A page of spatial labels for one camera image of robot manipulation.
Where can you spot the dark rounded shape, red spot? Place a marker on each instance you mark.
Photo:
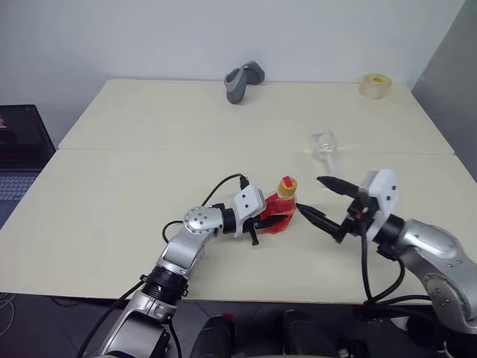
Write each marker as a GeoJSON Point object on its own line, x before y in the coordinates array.
{"type": "Point", "coordinates": [218, 337]}

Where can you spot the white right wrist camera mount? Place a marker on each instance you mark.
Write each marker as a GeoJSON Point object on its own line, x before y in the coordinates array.
{"type": "Point", "coordinates": [384, 194]}

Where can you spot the translucent yellowish tape roll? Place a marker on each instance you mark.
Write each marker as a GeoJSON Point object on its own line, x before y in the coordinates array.
{"type": "Point", "coordinates": [375, 87]}

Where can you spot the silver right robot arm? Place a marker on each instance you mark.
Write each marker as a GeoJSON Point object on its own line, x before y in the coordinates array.
{"type": "Point", "coordinates": [428, 242]}

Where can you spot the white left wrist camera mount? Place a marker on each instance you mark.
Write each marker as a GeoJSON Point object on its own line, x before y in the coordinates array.
{"type": "Point", "coordinates": [247, 201]}

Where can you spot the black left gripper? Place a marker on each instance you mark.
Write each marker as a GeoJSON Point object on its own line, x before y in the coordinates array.
{"type": "Point", "coordinates": [254, 227]}

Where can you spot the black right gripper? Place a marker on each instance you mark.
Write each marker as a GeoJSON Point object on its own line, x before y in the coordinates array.
{"type": "Point", "coordinates": [357, 220]}

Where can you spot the grey curved plastic object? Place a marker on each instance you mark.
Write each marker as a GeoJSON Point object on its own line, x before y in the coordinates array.
{"type": "Point", "coordinates": [236, 85]}

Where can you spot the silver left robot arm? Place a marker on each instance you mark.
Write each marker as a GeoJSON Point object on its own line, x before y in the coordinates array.
{"type": "Point", "coordinates": [179, 250]}

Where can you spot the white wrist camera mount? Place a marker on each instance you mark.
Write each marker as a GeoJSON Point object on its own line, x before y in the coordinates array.
{"type": "Point", "coordinates": [384, 194]}
{"type": "Point", "coordinates": [247, 201]}

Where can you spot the dark laptop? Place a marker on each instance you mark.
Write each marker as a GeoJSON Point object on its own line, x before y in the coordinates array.
{"type": "Point", "coordinates": [18, 149]}

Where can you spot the clear wine glass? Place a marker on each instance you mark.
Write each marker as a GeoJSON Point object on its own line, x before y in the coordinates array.
{"type": "Point", "coordinates": [323, 143]}

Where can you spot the clear bottle with yellow cap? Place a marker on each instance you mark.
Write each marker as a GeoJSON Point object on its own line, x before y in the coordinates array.
{"type": "Point", "coordinates": [279, 207]}

